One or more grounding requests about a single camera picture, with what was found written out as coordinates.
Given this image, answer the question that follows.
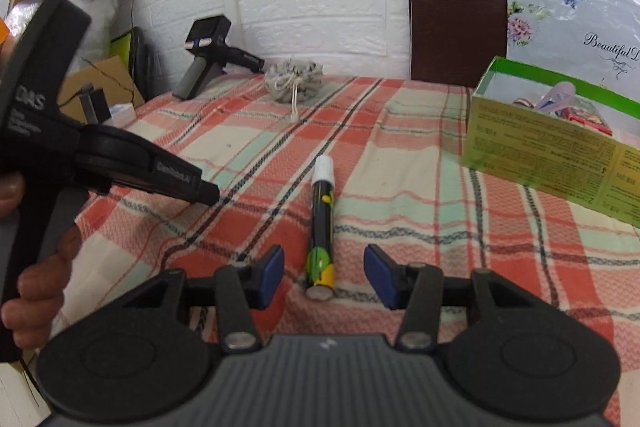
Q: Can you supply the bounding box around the black marker with white cap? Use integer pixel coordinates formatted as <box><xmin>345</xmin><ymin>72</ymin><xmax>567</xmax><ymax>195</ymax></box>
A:
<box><xmin>304</xmin><ymin>155</ymin><xmax>337</xmax><ymax>301</ymax></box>

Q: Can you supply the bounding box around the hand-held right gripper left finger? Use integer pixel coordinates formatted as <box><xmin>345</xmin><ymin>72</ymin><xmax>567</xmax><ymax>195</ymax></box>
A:
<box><xmin>122</xmin><ymin>244</ymin><xmax>286</xmax><ymax>354</ymax></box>

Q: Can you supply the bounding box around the person's left hand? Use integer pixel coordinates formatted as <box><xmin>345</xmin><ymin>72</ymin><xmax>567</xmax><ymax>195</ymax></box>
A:
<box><xmin>0</xmin><ymin>172</ymin><xmax>84</xmax><ymax>349</ymax></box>

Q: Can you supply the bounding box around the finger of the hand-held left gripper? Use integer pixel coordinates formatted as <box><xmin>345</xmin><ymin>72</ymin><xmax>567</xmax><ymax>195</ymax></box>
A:
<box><xmin>107</xmin><ymin>148</ymin><xmax>221</xmax><ymax>208</ymax></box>

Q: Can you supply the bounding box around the pink translucent plastic item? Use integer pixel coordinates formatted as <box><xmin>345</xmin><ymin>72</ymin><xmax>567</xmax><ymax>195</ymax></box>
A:
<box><xmin>534</xmin><ymin>81</ymin><xmax>582</xmax><ymax>114</ymax></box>

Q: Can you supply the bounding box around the spare hand-held gripper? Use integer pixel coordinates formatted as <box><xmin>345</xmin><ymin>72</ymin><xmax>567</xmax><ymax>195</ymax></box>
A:
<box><xmin>172</xmin><ymin>15</ymin><xmax>267</xmax><ymax>101</ymax></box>

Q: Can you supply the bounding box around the floral plastic bedding bag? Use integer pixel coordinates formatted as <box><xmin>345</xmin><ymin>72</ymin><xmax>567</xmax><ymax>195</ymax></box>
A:
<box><xmin>502</xmin><ymin>0</ymin><xmax>640</xmax><ymax>108</ymax></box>

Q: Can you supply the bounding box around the flat brown cardboard sheet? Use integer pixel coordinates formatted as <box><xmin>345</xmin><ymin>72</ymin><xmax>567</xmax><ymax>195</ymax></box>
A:
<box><xmin>59</xmin><ymin>54</ymin><xmax>147</xmax><ymax>124</ymax></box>

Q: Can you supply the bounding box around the yellow-green flat item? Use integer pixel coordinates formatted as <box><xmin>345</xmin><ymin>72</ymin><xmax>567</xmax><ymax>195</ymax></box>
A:
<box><xmin>109</xmin><ymin>27</ymin><xmax>135</xmax><ymax>68</ymax></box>

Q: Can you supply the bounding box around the plaid tablecloth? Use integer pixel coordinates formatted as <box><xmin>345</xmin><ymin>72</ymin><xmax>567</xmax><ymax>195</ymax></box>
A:
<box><xmin>50</xmin><ymin>73</ymin><xmax>640</xmax><ymax>427</ymax></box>

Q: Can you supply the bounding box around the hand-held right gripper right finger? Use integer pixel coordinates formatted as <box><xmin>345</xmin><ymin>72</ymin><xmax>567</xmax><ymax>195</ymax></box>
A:
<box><xmin>363</xmin><ymin>244</ymin><xmax>556</xmax><ymax>354</ymax></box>

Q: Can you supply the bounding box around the dark brown chair back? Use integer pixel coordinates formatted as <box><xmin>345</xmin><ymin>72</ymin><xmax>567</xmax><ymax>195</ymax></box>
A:
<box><xmin>407</xmin><ymin>0</ymin><xmax>509</xmax><ymax>88</ymax></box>

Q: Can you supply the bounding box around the floral drawstring pouch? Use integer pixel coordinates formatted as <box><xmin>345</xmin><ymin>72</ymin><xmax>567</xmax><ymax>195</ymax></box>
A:
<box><xmin>263</xmin><ymin>60</ymin><xmax>325</xmax><ymax>124</ymax></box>

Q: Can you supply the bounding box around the green cardboard box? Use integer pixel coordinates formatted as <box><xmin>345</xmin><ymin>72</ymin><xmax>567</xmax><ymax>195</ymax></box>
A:
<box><xmin>461</xmin><ymin>55</ymin><xmax>640</xmax><ymax>229</ymax></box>

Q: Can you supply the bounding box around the colourful printed packet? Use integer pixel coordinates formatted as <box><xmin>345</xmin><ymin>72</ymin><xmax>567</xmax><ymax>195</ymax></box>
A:
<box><xmin>564</xmin><ymin>103</ymin><xmax>615</xmax><ymax>136</ymax></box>

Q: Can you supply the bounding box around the clear plastic wrap bundle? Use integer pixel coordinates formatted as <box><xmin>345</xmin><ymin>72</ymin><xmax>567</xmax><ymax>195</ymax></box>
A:
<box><xmin>7</xmin><ymin>0</ymin><xmax>120</xmax><ymax>80</ymax></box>

